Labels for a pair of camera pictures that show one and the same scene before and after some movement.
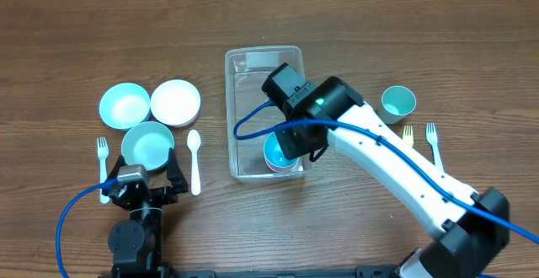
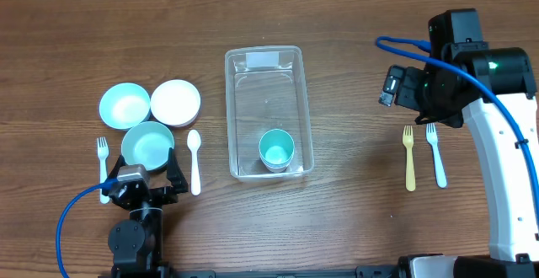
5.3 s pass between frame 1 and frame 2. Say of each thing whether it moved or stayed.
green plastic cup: moved
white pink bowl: stayed
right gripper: moved
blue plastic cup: moved
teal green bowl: stayed
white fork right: stayed
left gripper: stayed
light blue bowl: stayed
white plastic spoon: stayed
